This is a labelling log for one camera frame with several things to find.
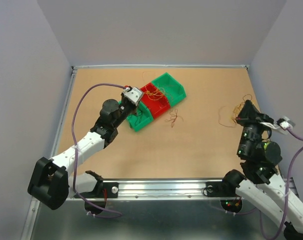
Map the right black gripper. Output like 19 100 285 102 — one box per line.
233 98 272 156

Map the brown wire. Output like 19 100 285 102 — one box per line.
131 109 145 126

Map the yellow wire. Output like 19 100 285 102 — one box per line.
217 93 252 128
142 71 175 106

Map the red wire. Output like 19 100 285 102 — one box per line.
164 108 184 129

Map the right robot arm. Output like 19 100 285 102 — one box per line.
221 100 303 240

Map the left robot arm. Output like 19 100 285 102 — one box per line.
27 94 141 210

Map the near green plastic bin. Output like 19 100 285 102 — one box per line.
126 101 154 132

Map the green plastic bin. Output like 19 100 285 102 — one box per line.
126 101 154 132
151 72 187 107

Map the red plastic bin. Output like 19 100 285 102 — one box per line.
141 82 171 119

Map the far green plastic bin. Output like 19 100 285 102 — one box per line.
151 72 187 107

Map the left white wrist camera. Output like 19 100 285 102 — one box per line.
122 86 144 107

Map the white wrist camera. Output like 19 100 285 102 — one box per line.
122 86 144 107
260 116 296 135

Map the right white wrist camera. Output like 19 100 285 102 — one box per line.
260 116 296 135

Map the aluminium table edge frame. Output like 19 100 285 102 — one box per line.
52 65 250 141

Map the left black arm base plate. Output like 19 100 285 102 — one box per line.
80 181 119 199

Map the aluminium front rail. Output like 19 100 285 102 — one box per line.
103 178 236 201

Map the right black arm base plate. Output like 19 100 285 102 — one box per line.
202 181 237 198

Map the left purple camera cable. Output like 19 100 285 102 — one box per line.
72 82 127 219

